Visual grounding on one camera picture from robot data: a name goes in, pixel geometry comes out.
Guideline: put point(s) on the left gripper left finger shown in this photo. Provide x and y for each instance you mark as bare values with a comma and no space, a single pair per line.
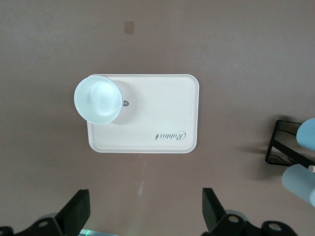
71,214

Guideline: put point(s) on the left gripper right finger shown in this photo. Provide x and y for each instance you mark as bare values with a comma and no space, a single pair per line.
211,214

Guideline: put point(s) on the light blue cup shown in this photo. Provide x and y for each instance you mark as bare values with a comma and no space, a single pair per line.
307,135

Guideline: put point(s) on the grey cup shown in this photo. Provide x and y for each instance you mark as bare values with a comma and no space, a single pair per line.
300,184

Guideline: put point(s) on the cream tray with Rabbit print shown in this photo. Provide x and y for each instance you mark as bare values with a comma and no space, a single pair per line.
160,110

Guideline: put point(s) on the white bowl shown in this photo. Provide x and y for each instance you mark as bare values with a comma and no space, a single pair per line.
98,99

